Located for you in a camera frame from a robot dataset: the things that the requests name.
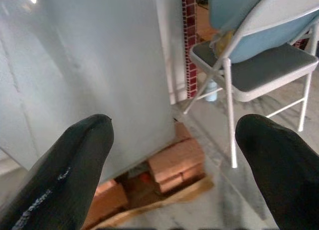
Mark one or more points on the pale blue plastic bottle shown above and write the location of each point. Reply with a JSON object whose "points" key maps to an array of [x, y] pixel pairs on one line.
{"points": [[211, 91]]}

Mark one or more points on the silver white fridge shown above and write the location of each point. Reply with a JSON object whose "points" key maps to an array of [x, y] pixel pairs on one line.
{"points": [[99, 65]]}

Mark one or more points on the tan wooden board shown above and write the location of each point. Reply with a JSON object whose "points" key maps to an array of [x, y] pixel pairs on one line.
{"points": [[174, 198]]}

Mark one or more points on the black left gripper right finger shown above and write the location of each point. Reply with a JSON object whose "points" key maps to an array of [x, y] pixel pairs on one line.
{"points": [[286, 177]]}

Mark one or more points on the yellow orange item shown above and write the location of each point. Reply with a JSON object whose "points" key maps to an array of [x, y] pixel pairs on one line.
{"points": [[224, 43]]}

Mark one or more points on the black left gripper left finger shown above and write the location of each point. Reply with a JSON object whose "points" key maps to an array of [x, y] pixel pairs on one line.
{"points": [[62, 180]]}

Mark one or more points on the red clay brick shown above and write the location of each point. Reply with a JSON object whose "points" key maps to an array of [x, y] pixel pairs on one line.
{"points": [[179, 182], [174, 155], [107, 200]]}

